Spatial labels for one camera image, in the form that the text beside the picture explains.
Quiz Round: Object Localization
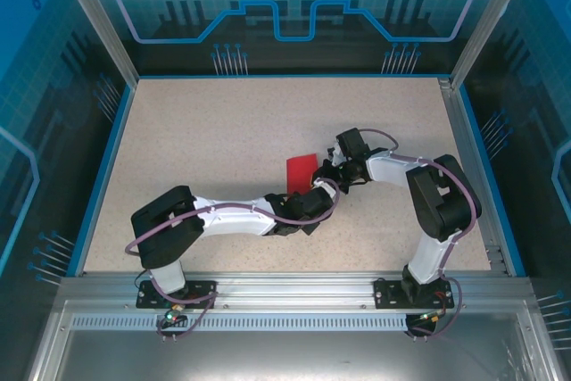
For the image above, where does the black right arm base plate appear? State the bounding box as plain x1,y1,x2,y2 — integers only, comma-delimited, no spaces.
373,277,460,311

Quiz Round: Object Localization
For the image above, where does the red paper sheet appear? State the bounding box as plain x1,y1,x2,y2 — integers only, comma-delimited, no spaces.
285,153,319,195

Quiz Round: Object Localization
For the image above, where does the aluminium frame post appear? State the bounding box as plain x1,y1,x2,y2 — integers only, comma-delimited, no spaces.
47,0,140,87
448,0,536,90

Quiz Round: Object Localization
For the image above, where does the blue table edge strip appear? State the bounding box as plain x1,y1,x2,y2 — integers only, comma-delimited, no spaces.
72,84,137,278
453,85,528,278

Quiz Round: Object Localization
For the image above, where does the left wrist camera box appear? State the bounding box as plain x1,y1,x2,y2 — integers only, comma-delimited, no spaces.
299,186,335,222

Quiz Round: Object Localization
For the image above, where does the long aluminium base rail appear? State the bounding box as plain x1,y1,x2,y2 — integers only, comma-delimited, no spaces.
57,271,536,311

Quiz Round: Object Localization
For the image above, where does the grey metal tray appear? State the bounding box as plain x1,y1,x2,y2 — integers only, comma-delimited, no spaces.
26,300,554,381

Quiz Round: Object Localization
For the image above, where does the slotted aluminium cable duct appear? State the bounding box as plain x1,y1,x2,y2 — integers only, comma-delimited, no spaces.
69,314,411,333

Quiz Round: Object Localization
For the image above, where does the aluminium table side rail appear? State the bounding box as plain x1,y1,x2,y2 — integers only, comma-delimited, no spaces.
439,77,509,276

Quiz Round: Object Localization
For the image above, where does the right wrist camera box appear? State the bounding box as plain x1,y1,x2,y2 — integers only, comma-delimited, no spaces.
327,128,371,167

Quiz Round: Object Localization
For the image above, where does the yellow power connector with LED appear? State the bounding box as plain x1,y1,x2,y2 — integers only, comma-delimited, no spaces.
417,309,449,325
161,303,187,327

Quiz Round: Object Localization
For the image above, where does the blue grid print side panel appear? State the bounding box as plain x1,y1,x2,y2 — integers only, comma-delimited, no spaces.
454,0,571,381
0,0,135,381

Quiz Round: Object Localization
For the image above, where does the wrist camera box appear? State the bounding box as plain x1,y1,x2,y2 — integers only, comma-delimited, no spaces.
327,128,371,167
299,186,335,222

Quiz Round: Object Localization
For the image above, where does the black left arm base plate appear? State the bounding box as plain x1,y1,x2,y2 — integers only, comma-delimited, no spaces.
136,280,219,310

